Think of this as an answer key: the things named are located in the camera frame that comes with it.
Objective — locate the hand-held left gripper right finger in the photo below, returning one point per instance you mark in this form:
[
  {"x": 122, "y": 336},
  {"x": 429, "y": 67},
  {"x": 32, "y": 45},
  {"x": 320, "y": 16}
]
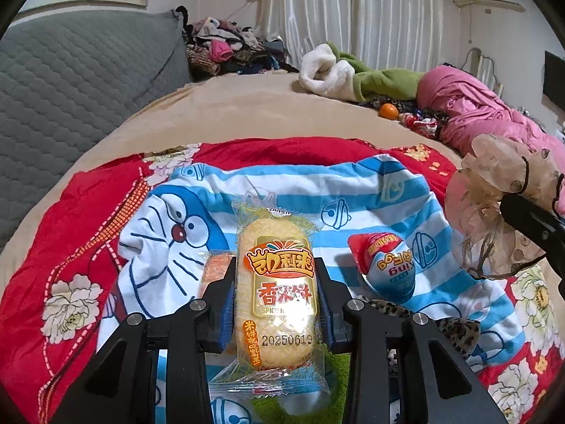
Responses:
[{"x": 323, "y": 318}]

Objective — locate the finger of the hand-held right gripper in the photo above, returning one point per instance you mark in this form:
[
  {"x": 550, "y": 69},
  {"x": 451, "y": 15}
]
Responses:
[{"x": 529, "y": 221}]

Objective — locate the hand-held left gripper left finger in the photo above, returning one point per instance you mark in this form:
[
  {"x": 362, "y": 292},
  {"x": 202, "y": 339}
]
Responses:
[{"x": 228, "y": 318}]

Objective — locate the rice cracker packet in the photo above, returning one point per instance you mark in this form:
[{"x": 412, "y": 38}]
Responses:
[
  {"x": 216, "y": 267},
  {"x": 276, "y": 274}
]

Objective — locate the beige sheer scrunchie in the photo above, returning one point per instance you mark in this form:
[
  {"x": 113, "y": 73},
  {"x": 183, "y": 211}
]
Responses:
[{"x": 485, "y": 185}]

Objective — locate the blue white toy egg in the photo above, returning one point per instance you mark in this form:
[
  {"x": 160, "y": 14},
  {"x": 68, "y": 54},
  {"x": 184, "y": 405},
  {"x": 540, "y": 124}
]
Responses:
[{"x": 388, "y": 269}]

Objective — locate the leopard print scrunchie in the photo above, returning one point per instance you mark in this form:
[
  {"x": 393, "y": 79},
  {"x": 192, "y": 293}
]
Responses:
[{"x": 459, "y": 331}]

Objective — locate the tray with Doraemon cloth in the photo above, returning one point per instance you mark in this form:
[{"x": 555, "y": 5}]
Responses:
[{"x": 309, "y": 185}]

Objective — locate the pink quilt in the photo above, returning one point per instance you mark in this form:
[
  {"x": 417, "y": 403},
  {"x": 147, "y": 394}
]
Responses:
[{"x": 463, "y": 101}]

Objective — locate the black television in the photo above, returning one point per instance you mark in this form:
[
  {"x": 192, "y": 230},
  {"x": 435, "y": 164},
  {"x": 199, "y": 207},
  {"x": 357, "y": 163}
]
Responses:
[{"x": 556, "y": 79}]

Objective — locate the red white candy wrappers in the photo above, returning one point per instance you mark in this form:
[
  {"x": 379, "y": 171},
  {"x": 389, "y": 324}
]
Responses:
[{"x": 419, "y": 124}]

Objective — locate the dark patterned cloth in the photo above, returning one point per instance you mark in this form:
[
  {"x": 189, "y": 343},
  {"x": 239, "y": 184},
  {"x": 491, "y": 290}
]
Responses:
[{"x": 406, "y": 106}]

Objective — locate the small orange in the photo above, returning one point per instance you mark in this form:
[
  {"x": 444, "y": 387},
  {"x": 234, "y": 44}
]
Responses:
[{"x": 388, "y": 111}]

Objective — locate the red floral blanket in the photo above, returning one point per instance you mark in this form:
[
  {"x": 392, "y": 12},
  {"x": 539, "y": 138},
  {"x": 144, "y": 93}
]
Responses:
[{"x": 66, "y": 229}]

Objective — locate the green white plush garment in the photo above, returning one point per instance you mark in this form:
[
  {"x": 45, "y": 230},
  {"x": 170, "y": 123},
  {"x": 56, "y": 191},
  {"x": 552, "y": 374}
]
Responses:
[{"x": 388, "y": 84}]

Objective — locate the white curtains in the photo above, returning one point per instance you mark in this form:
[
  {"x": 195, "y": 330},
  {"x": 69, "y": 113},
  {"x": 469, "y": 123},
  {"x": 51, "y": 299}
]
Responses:
[{"x": 375, "y": 9}]

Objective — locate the pile of clothes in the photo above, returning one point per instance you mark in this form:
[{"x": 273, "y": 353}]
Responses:
[{"x": 220, "y": 48}]

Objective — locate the grey quilted headboard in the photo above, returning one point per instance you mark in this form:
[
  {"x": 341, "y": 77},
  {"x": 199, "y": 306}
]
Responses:
[{"x": 66, "y": 97}]

